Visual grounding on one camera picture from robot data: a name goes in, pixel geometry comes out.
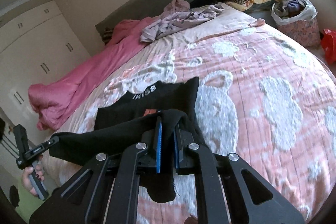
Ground red plastic bag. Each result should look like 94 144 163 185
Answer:
321 29 336 65

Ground black IKISS sweater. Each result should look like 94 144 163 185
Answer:
49 77 206 203

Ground mauve fluffy garment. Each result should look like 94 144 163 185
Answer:
163 0 190 15

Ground pink white patterned bedspread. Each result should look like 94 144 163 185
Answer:
42 6 335 223

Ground white plastic bag with clothes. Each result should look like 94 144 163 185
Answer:
271 0 317 26

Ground pink folded duvet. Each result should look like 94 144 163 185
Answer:
28 16 158 131

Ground striped dark pillow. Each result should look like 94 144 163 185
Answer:
101 28 113 45

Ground crumpled lilac garment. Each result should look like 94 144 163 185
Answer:
140 3 225 43

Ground person's left hand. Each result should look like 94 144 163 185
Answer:
22 155 45 197

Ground floral pink storage box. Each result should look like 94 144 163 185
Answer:
277 18 321 48

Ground white built-in wardrobe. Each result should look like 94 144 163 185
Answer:
0 0 92 119

